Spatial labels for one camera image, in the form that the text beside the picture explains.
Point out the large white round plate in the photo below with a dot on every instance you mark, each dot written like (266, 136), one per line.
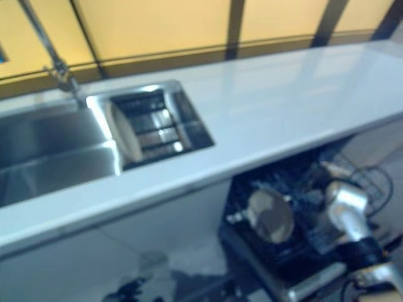
(270, 217)

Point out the chrome pull-down kitchen faucet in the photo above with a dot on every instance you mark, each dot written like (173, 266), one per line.
(60, 74)

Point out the black dish drying rack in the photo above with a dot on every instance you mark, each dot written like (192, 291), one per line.
(157, 126)

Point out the black built-in dishwasher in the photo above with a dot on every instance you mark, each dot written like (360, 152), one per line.
(252, 261)

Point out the stainless steel kitchen sink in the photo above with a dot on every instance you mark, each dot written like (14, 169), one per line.
(47, 138)

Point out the white glossy cabinet door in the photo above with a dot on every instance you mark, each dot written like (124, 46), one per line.
(47, 267)
(170, 226)

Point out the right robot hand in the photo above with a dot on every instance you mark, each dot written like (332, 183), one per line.
(338, 173)

